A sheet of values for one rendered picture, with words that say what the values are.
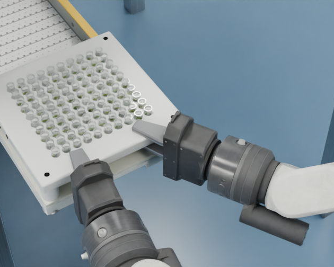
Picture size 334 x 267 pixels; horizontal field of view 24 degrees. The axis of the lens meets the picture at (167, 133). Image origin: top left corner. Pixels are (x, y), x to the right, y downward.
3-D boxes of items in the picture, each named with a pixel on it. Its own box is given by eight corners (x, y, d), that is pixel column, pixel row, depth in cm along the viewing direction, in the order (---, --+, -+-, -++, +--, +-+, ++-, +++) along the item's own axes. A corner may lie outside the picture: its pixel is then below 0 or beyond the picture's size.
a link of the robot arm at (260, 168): (248, 143, 108) (326, 172, 104) (261, 144, 118) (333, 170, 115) (221, 219, 108) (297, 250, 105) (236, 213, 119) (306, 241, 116)
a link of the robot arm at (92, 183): (52, 172, 104) (82, 241, 97) (119, 150, 107) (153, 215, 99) (61, 224, 113) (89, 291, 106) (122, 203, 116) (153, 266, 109)
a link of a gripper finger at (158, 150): (130, 142, 117) (166, 156, 115) (139, 127, 119) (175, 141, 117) (130, 149, 118) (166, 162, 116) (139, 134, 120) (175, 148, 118)
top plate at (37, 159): (-24, 92, 124) (-26, 83, 123) (110, 38, 133) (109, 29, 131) (43, 195, 110) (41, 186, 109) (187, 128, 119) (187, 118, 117)
